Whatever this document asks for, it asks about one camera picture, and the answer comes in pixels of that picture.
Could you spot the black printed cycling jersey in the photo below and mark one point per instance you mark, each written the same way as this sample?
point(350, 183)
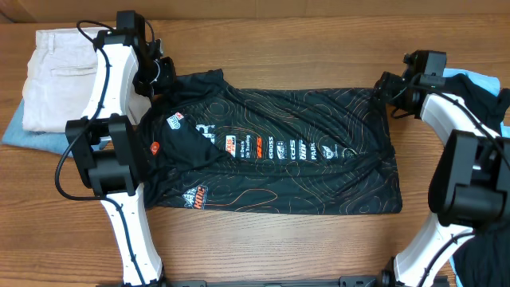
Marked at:
point(325, 151)

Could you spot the light blue shirt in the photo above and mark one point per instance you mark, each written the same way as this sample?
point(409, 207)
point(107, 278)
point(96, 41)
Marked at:
point(483, 260)

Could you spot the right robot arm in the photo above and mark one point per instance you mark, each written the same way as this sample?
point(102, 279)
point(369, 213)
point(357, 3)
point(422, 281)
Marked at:
point(469, 190)

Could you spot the folded beige pants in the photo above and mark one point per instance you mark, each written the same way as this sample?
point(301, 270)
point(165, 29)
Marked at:
point(75, 73)

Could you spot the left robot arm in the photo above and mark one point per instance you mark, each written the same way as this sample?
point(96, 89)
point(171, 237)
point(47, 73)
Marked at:
point(108, 155)

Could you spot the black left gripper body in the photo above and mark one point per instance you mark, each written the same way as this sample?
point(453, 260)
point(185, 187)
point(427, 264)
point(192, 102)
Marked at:
point(162, 75)

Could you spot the folded blue jeans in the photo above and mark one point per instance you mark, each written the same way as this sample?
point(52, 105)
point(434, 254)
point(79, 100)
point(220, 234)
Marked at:
point(16, 136)

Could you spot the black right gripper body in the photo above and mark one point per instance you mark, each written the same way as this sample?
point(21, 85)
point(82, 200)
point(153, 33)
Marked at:
point(391, 92)

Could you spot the plain black shirt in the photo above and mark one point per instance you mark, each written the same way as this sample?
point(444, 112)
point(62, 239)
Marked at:
point(485, 106)

